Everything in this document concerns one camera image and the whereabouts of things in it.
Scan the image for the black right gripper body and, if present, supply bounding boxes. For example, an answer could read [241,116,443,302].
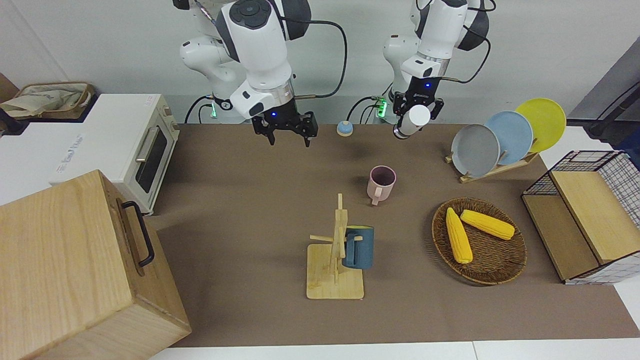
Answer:
[251,99,320,138]

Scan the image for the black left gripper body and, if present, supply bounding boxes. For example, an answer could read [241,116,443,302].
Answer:
[399,75,442,109]

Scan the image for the pink mug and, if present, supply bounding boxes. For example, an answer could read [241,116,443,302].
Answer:
[366,165,398,207]

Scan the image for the grey plate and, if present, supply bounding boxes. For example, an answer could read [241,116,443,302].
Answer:
[450,123,501,179]

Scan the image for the wooden plate rack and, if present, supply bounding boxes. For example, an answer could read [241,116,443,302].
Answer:
[445,150,540,184]

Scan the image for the light blue plate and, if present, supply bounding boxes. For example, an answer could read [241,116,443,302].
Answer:
[484,111,534,166]

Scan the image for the yellow plate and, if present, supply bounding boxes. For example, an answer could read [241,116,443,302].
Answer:
[515,98,567,154]

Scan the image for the brown table mat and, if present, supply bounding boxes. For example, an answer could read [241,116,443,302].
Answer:
[145,123,640,349]

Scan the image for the blue mug yellow inside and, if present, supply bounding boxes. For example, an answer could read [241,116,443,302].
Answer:
[342,225,375,271]

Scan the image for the yellow corn cob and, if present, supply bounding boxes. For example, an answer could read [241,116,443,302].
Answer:
[445,207,474,265]
[460,209,516,241]

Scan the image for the wooden mug tree stand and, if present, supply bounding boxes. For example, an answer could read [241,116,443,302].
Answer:
[306,192,365,301]

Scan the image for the cream toaster oven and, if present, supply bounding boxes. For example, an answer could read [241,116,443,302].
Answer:
[49,93,181,217]

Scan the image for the brown wicker basket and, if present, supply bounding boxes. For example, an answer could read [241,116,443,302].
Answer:
[431,197,528,286]

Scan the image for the black stand bar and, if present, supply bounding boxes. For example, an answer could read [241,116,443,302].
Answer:
[587,87,640,147]

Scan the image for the beige cloth bag brown trim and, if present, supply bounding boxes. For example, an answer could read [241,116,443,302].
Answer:
[0,81,97,122]

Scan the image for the large wooden box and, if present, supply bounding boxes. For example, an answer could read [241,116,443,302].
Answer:
[0,169,193,360]

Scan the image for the black left base cable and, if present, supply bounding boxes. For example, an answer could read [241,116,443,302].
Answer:
[346,82,396,125]

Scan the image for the black base cable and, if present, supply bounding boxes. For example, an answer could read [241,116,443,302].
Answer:
[184,95,216,125]
[346,82,396,125]

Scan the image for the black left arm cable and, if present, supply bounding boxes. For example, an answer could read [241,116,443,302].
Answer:
[440,0,497,85]

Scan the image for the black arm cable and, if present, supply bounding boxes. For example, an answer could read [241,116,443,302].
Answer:
[280,18,349,100]
[440,0,497,85]

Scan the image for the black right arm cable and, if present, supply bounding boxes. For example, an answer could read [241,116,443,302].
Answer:
[280,18,349,100]

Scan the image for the black right base cable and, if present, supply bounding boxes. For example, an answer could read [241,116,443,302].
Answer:
[184,95,216,125]

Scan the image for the toaster oven door handle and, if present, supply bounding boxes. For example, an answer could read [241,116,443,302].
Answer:
[134,125,160,164]

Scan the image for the black box handle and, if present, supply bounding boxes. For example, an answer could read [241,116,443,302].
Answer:
[121,201,156,268]

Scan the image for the wire grid shelf wooden boards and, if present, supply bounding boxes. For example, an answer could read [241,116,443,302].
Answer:
[521,150,640,286]

